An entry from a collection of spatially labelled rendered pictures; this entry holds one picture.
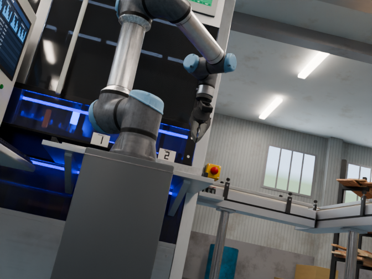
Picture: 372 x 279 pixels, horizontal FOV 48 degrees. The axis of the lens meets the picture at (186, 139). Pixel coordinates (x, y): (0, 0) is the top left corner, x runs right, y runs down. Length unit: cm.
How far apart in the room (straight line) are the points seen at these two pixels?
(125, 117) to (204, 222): 813
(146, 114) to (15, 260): 109
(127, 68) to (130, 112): 21
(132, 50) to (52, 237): 101
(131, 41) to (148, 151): 41
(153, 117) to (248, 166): 849
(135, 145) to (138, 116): 9
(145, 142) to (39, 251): 100
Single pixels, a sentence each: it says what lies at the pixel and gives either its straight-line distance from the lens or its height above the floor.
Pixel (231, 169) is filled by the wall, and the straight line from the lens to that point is 960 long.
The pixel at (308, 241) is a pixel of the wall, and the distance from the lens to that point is 997.
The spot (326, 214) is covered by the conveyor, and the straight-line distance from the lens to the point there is 235.
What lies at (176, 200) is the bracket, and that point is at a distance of 190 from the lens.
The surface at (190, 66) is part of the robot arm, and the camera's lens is 175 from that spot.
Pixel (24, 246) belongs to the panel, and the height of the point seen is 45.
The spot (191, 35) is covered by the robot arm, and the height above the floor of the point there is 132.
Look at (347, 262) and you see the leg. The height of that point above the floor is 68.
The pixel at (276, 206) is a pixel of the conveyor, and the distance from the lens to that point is 234.
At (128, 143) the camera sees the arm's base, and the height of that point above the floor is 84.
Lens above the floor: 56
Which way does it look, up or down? 15 degrees up
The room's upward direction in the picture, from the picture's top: 12 degrees clockwise
